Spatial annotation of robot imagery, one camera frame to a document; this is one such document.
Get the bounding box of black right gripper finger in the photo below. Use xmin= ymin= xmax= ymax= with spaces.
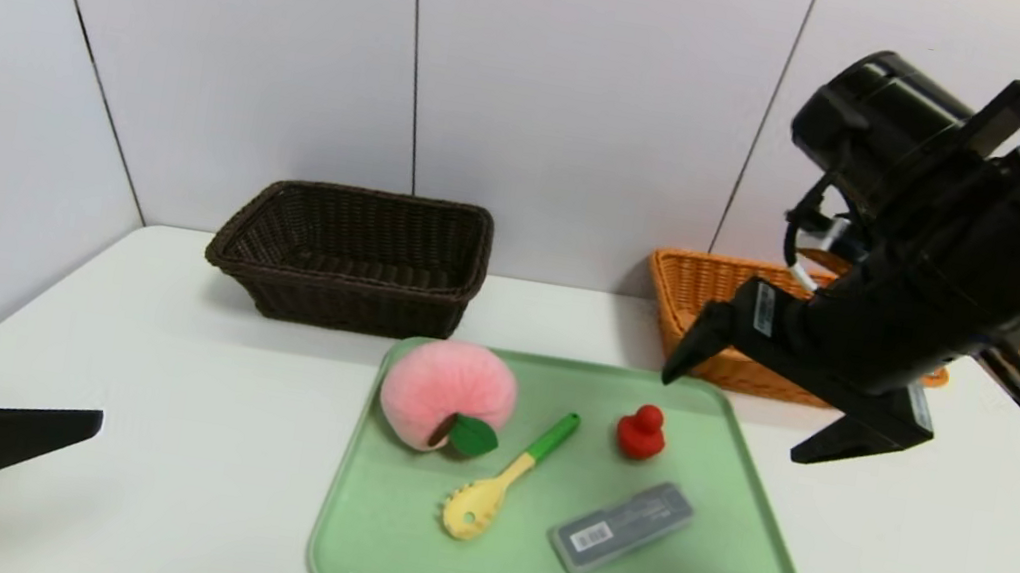
xmin=788 ymin=405 xmax=896 ymax=477
xmin=659 ymin=293 xmax=743 ymax=395

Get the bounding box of pink plush peach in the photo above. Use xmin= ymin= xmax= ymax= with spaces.
xmin=372 ymin=330 xmax=525 ymax=465

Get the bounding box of dark brown wicker basket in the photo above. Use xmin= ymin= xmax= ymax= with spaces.
xmin=197 ymin=167 xmax=498 ymax=351

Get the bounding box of yellow spaghetti spoon green handle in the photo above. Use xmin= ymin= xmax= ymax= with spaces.
xmin=436 ymin=395 xmax=582 ymax=555

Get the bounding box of orange wicker basket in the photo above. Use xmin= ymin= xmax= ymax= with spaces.
xmin=631 ymin=245 xmax=963 ymax=427

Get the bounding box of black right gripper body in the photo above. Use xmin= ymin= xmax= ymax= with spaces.
xmin=711 ymin=106 xmax=1020 ymax=468

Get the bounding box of grey translucent plastic case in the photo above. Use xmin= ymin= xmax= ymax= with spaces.
xmin=543 ymin=465 xmax=699 ymax=573

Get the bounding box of red rubber duck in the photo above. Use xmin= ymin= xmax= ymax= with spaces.
xmin=612 ymin=400 xmax=671 ymax=464

